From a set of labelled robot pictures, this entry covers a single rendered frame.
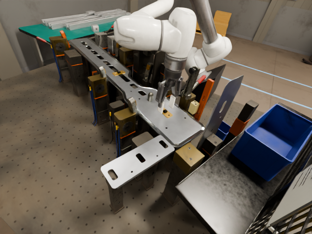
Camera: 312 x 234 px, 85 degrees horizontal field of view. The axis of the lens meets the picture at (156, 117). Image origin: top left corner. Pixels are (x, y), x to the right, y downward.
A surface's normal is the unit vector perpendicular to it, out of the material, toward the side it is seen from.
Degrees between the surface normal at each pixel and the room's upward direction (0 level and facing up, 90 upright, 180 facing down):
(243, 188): 0
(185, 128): 0
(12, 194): 0
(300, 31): 90
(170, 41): 88
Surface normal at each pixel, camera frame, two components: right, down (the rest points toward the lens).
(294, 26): -0.51, 0.53
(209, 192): 0.11, -0.74
